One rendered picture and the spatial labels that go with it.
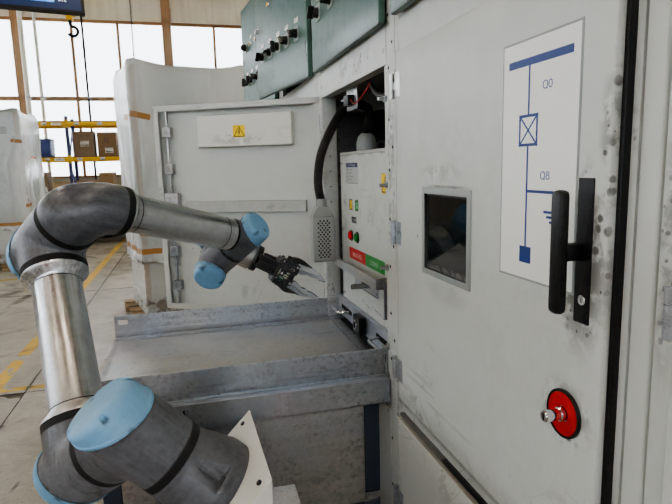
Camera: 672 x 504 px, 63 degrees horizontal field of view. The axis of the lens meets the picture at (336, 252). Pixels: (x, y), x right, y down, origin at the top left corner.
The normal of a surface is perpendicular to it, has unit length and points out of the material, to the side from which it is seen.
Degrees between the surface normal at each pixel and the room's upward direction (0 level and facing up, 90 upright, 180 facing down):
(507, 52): 90
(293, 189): 90
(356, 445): 90
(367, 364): 90
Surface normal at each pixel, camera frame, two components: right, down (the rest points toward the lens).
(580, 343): -0.96, 0.07
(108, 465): -0.15, 0.53
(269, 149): -0.25, 0.15
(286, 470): 0.26, 0.15
